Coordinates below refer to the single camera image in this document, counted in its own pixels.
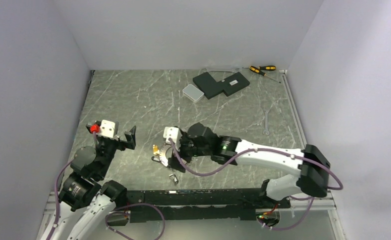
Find silver wrench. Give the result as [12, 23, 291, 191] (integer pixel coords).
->
[262, 107, 270, 136]

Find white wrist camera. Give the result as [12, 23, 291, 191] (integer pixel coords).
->
[163, 126, 182, 146]
[90, 119, 119, 138]

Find white network switch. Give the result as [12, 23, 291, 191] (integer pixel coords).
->
[182, 84, 205, 103]

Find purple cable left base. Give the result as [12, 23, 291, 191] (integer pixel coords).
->
[104, 201, 165, 240]

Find silver disc keyring with keys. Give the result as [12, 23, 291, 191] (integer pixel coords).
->
[151, 144, 179, 186]

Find yellow black screwdriver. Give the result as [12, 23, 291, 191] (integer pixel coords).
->
[245, 65, 277, 72]
[250, 68, 281, 83]

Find black network switch large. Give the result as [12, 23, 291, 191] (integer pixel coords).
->
[193, 72, 230, 100]

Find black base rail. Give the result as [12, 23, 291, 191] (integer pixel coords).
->
[102, 180, 292, 223]

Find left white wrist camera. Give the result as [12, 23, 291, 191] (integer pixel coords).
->
[90, 119, 119, 138]

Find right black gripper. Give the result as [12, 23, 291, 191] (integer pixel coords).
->
[167, 131, 212, 172]

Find black network switch small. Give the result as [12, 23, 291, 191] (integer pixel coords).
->
[223, 72, 250, 97]

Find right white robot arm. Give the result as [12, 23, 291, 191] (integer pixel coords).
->
[163, 122, 331, 208]

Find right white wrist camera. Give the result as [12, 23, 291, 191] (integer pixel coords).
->
[163, 126, 182, 146]

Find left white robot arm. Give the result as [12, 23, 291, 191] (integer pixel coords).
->
[40, 119, 137, 240]

